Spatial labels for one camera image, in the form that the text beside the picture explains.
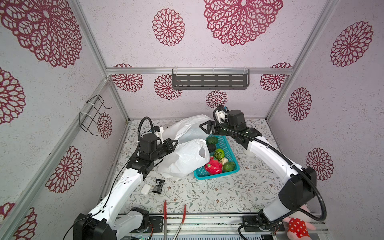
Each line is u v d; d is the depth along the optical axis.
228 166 0.83
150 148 0.56
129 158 0.61
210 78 0.94
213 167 0.83
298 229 0.68
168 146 0.66
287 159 0.47
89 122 0.76
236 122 0.60
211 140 1.00
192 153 0.70
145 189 0.85
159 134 0.70
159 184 0.85
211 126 0.69
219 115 0.71
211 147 0.98
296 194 0.43
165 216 0.75
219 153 0.92
